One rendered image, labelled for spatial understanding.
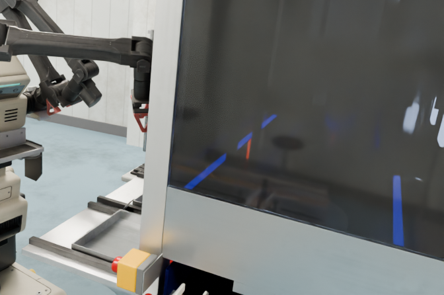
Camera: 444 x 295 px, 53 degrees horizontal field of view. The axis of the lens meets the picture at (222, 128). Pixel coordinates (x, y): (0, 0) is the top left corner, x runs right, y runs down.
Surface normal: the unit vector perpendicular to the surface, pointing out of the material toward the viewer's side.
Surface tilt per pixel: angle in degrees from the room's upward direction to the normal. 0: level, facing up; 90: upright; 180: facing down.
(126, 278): 90
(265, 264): 90
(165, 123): 90
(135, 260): 0
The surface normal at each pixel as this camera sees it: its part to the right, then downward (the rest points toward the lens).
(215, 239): -0.35, 0.23
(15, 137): 0.86, 0.24
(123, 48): 0.23, -0.51
